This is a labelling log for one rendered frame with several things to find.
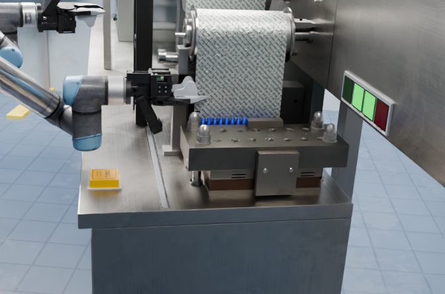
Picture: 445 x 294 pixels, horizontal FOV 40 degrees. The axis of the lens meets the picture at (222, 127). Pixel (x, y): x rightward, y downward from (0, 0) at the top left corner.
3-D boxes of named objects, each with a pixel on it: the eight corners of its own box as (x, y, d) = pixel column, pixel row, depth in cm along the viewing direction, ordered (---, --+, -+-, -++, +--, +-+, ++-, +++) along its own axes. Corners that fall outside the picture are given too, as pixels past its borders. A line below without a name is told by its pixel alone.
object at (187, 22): (183, 15, 161) (187, 22, 155) (191, 15, 162) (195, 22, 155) (182, 43, 164) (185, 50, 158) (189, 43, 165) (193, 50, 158)
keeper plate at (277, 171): (253, 192, 150) (257, 150, 146) (293, 191, 152) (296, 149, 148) (255, 196, 148) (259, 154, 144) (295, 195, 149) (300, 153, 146)
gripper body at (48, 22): (73, 26, 201) (35, 26, 196) (73, 0, 197) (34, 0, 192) (77, 33, 194) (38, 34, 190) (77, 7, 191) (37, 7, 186)
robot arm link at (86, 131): (86, 136, 166) (85, 98, 163) (108, 149, 159) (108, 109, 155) (59, 142, 161) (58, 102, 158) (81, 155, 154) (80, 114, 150)
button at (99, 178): (90, 177, 155) (90, 168, 154) (118, 176, 156) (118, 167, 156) (89, 189, 149) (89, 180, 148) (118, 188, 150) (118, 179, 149)
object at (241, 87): (193, 122, 162) (196, 55, 156) (278, 122, 167) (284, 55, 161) (193, 123, 162) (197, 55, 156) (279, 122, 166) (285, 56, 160)
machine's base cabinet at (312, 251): (97, 154, 399) (95, 24, 371) (194, 152, 412) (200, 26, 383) (93, 506, 167) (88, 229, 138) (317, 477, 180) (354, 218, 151)
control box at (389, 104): (340, 99, 145) (344, 71, 143) (343, 99, 145) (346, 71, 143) (385, 136, 122) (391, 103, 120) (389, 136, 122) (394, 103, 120)
